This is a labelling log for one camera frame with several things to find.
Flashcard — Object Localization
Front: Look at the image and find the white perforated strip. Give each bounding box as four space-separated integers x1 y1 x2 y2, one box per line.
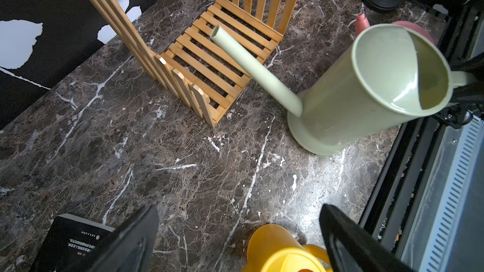
418 118 483 271

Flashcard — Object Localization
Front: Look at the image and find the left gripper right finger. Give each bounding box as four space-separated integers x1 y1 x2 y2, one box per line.
319 204 412 271

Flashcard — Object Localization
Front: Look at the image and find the pink watering can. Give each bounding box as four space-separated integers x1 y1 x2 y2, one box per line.
354 13 437 46

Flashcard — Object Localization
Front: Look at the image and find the black front rail frame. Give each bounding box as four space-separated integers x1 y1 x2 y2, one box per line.
359 4 483 257

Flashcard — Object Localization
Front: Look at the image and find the yellow watering can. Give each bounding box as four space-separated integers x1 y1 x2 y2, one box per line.
242 224 333 271

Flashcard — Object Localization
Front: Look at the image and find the green watering can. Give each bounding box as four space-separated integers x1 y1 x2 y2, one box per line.
210 24 455 156

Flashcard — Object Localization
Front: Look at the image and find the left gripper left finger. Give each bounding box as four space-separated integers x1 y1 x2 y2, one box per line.
66 205 159 271

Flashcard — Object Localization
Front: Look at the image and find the wooden slatted shelf rack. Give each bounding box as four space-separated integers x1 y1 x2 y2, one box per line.
89 0 297 126

